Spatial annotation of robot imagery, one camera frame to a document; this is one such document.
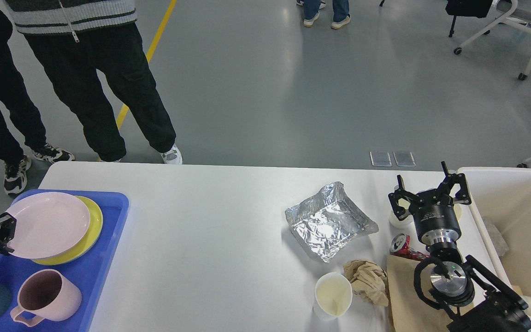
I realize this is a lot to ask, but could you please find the grey trash in bin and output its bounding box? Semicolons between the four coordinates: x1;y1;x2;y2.
483;217;509;257

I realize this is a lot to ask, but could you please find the person in striped sweater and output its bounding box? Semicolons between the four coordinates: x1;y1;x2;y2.
6;0;183;165

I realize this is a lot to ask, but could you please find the blue plastic tray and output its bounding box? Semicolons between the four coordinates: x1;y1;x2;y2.
0;190;129;332

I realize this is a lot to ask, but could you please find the cream plastic bin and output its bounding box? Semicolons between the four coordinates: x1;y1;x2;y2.
459;167;531;319

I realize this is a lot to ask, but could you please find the brown paper bag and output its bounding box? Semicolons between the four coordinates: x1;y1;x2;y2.
386;255;452;332

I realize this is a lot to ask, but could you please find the floor socket plate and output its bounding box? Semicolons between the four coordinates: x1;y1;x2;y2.
369;151;392;167
393;151;416;167

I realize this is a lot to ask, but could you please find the pink mug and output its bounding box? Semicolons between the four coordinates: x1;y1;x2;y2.
10;269;82;327

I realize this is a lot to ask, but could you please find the person in blue jeans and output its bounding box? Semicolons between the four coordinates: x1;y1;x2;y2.
295;0;352;30

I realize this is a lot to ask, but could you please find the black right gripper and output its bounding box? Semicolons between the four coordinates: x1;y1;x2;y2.
388;161;472;245

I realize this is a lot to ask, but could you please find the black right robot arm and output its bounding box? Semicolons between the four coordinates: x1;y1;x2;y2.
388;161;531;332

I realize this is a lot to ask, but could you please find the yellow plate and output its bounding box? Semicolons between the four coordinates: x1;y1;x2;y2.
33;196;103;266

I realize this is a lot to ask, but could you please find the floor socket plate left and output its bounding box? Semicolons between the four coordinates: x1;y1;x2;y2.
369;151;392;167

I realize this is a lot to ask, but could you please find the white paper cup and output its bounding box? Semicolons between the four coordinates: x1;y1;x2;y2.
313;273;353;321

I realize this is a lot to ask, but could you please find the floor socket plate right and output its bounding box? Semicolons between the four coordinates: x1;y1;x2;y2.
393;151;416;167

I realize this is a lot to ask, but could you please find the crushed red soda can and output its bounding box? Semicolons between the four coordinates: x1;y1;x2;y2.
389;233;429;262

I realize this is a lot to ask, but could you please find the crumpled aluminium foil tray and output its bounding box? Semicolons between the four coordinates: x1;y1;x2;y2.
284;181;379;263

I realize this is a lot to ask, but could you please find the crumpled brown paper ball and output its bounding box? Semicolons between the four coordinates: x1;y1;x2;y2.
343;259;389;307

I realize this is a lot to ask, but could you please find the pink plate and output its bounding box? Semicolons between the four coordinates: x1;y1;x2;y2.
6;192;90;259

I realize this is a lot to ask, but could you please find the small white cup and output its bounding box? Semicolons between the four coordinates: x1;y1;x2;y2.
389;198;413;229

